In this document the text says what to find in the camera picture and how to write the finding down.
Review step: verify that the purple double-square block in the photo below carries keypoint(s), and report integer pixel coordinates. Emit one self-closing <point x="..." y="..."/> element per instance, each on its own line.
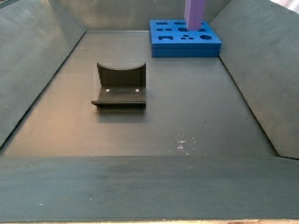
<point x="193" y="14"/>

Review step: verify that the blue foam shape board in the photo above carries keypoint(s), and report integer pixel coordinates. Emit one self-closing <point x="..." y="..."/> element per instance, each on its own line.
<point x="173" y="42"/>

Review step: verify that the black curved holder stand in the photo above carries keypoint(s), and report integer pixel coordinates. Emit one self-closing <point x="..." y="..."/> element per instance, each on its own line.
<point x="121" y="86"/>

